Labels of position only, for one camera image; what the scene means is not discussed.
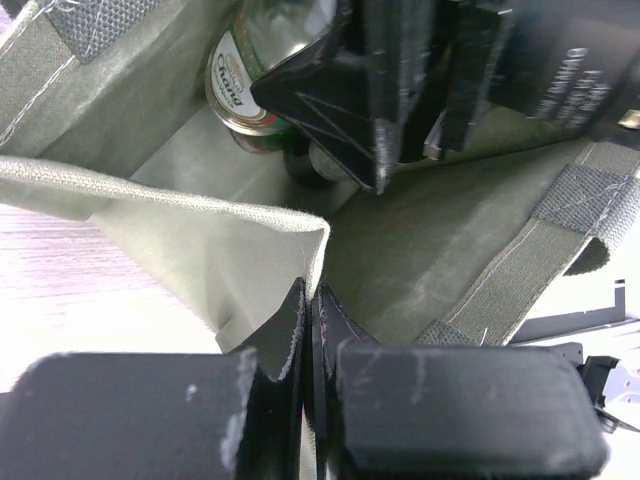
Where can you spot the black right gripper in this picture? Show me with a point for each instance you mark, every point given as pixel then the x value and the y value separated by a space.
pixel 342 92

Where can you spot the clear glass bottle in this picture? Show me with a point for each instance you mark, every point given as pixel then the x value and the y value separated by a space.
pixel 254 38

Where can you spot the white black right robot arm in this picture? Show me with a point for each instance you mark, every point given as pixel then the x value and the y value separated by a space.
pixel 570 65

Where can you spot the tall cola bottle red cap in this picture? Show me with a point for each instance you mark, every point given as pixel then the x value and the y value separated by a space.
pixel 309 166

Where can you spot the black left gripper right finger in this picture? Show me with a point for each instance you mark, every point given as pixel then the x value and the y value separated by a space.
pixel 445 412

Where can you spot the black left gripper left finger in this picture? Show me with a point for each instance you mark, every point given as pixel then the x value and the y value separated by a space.
pixel 164 416

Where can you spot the olive green canvas bag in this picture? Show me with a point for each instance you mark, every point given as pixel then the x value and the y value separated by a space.
pixel 105 117

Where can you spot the green glass bottle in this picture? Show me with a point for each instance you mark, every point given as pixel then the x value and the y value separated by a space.
pixel 290 142

